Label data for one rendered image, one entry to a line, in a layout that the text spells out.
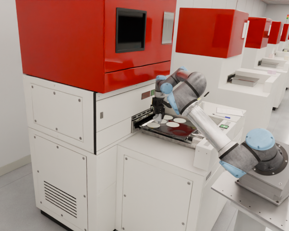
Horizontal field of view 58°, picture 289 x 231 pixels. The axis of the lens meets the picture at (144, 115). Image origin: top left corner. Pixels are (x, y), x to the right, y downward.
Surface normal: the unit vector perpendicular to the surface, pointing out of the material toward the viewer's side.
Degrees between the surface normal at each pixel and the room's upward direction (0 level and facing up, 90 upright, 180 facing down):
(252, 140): 38
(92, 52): 90
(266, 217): 0
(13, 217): 0
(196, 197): 90
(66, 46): 90
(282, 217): 0
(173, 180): 90
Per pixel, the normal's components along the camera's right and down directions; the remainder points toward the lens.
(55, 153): -0.55, 0.26
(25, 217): 0.06, -0.94
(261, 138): -0.39, -0.62
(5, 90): 0.84, 0.23
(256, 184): -0.76, 0.18
